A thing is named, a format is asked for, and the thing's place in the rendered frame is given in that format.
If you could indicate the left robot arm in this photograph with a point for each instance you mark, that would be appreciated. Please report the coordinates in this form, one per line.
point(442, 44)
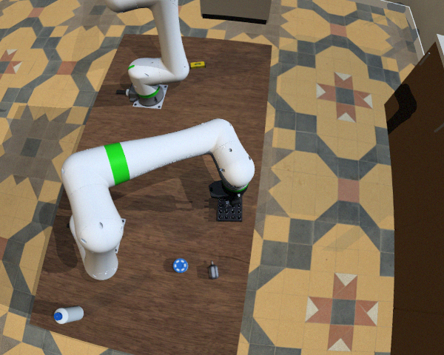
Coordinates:
point(147, 73)

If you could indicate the dark grey knob panel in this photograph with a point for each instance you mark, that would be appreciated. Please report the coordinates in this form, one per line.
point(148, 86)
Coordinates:
point(230, 213)

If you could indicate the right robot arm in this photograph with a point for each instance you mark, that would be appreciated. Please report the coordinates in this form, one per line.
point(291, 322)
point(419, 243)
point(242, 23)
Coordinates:
point(86, 175)

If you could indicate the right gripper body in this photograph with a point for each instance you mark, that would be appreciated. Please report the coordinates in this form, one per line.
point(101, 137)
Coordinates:
point(218, 191)

